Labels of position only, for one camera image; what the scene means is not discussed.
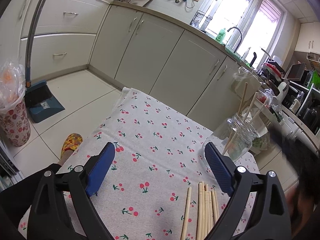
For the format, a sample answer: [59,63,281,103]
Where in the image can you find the lower cabinet run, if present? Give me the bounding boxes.
[0,0,320,181]

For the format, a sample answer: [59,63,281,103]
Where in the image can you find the yellow patterned slipper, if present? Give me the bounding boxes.
[60,133,83,158]

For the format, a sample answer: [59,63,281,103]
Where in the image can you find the cherry print tablecloth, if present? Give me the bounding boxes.
[17,87,261,240]

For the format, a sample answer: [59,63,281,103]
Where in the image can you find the upper wall cabinets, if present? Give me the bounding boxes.
[295,22,320,55]

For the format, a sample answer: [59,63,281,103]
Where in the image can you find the green dish soap bottle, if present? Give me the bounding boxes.
[215,28,226,43]

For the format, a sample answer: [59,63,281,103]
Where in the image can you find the kitchen window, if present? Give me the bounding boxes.
[199,0,283,57]

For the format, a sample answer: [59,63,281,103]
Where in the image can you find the lone wooden chopstick on cloth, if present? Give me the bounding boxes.
[180,187,192,240]

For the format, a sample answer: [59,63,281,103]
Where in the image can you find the floral trash bin with bag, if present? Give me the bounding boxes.
[1,61,31,147]

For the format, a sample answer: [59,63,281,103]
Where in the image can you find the chrome kitchen faucet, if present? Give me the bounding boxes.
[227,26,243,53]

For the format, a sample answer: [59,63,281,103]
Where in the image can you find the stacked dishes with red lid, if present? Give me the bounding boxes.
[261,63,282,82]

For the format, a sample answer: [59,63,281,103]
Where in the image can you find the blue dustpan with brush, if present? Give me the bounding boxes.
[24,80,65,123]

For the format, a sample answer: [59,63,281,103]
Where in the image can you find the long metal broom handle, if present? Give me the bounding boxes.
[25,0,46,88]

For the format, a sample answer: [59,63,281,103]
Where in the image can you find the clear glass jar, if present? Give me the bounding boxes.
[199,114,258,171]

